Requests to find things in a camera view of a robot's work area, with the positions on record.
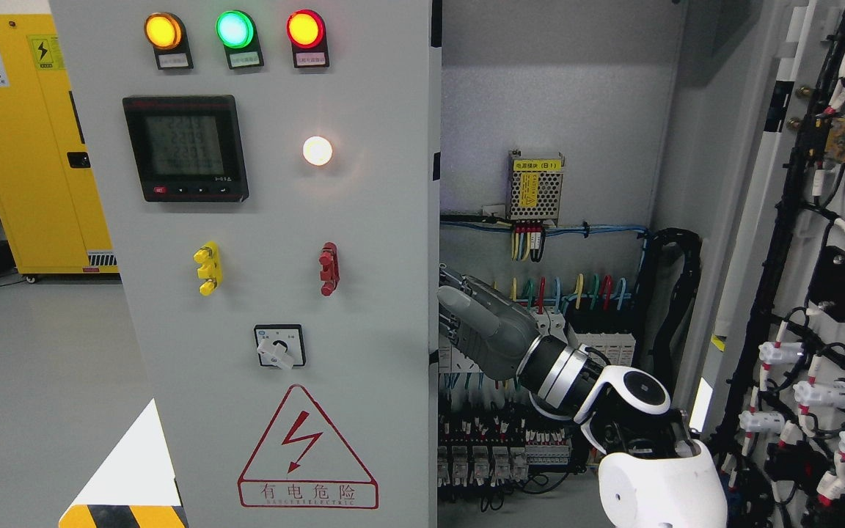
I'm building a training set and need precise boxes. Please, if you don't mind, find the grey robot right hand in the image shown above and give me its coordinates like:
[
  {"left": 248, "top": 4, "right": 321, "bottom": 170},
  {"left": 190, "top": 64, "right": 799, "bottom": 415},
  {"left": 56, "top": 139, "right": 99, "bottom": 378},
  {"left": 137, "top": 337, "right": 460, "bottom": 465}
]
[{"left": 436, "top": 263, "right": 540, "bottom": 381}]

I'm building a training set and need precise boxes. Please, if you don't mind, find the grey cabinet door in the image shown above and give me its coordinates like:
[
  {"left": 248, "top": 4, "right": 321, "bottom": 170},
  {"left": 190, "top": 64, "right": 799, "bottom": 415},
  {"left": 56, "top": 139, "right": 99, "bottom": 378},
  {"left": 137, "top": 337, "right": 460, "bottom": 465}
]
[
  {"left": 51, "top": 1, "right": 439, "bottom": 527},
  {"left": 654, "top": 1, "right": 845, "bottom": 527}
]

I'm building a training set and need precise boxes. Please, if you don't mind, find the red indicator light left door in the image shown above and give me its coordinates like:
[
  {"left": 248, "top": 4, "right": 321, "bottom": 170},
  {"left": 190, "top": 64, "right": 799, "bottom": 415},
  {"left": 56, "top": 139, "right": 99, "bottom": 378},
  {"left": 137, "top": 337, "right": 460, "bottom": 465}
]
[{"left": 286, "top": 9, "right": 331, "bottom": 69}]

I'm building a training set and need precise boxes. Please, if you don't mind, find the green indicator light left door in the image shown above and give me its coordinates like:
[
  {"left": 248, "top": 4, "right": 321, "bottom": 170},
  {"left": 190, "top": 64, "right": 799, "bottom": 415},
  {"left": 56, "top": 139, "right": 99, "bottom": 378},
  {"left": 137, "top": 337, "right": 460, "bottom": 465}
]
[{"left": 216, "top": 10, "right": 265, "bottom": 70}]

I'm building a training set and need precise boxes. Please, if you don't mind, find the amber indicator light left door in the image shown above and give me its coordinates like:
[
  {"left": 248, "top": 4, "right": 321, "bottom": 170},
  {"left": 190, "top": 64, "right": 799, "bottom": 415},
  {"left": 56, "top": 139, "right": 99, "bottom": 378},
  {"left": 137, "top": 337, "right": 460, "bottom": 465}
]
[{"left": 144, "top": 11, "right": 192, "bottom": 70}]

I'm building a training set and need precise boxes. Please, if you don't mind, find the white socket breaker row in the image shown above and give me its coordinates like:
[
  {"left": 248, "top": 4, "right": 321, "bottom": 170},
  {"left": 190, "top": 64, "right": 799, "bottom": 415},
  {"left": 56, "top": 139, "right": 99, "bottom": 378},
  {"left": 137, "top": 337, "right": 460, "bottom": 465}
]
[{"left": 437, "top": 307, "right": 567, "bottom": 374}]

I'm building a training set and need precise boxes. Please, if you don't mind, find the black surge protector block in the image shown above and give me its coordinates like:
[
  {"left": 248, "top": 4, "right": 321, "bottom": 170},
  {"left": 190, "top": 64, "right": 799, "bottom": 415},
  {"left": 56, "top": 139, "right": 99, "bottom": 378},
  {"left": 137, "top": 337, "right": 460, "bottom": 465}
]
[{"left": 566, "top": 304, "right": 636, "bottom": 367}]

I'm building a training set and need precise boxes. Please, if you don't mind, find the relay terminal row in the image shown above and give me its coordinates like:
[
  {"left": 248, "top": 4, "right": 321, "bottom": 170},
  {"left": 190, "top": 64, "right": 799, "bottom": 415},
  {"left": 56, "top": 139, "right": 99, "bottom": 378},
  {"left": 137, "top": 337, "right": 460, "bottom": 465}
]
[{"left": 436, "top": 403, "right": 590, "bottom": 491}]

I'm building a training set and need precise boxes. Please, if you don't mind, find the metal mesh power supply module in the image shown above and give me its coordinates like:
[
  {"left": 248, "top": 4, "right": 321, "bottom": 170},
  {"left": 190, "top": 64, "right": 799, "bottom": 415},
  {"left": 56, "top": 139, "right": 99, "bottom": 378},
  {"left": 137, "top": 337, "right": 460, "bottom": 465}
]
[{"left": 506, "top": 150, "right": 566, "bottom": 225}]

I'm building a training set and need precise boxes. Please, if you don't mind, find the red electric danger sticker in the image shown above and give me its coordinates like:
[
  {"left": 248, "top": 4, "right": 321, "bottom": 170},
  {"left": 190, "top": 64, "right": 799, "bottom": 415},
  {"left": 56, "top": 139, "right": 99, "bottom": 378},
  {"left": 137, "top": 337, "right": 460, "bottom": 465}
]
[{"left": 237, "top": 384, "right": 379, "bottom": 509}]

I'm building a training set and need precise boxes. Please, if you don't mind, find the white glowing indicator light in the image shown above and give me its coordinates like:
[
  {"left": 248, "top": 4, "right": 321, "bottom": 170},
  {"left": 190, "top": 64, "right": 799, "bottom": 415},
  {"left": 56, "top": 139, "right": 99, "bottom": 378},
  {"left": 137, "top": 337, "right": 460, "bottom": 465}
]
[{"left": 301, "top": 135, "right": 333, "bottom": 166}]

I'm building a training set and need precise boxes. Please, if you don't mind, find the black digital power meter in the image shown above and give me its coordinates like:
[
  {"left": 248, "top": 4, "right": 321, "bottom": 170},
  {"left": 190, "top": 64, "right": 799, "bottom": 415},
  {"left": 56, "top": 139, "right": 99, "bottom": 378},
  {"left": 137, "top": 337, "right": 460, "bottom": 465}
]
[{"left": 122, "top": 95, "right": 249, "bottom": 202}]

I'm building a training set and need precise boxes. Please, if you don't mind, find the yellow safety cabinet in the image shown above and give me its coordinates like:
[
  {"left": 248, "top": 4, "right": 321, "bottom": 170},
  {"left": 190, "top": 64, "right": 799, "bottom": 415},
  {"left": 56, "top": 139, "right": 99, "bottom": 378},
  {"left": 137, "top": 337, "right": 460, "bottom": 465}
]
[{"left": 0, "top": 14, "right": 118, "bottom": 275}]

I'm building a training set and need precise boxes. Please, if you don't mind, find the red terminal post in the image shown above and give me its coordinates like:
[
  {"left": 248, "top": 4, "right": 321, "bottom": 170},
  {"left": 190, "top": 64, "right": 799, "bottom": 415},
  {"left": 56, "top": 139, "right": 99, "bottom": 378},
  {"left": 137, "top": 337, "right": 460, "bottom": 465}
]
[{"left": 318, "top": 241, "right": 340, "bottom": 296}]

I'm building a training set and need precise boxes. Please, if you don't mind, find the yellow terminal post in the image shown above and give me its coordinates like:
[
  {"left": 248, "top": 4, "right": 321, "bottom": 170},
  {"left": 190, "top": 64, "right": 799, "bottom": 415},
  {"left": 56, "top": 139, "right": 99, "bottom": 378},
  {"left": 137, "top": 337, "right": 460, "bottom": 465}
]
[{"left": 192, "top": 241, "right": 224, "bottom": 296}]

